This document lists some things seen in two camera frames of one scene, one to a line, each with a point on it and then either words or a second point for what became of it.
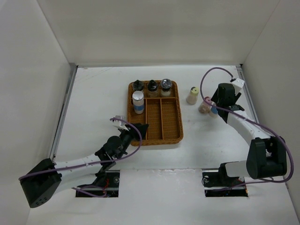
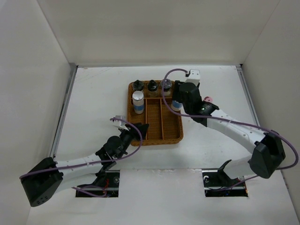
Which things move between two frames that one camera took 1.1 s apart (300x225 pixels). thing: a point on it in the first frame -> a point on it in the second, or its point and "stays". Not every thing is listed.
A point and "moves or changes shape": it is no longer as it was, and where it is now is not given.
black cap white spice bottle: x=138 y=86 stays
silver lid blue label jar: x=213 y=111 moves or changes shape
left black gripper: x=142 y=128 stays
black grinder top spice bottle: x=166 y=85 stays
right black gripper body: x=215 y=99 -> x=187 y=108
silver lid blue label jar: x=138 y=97 stays
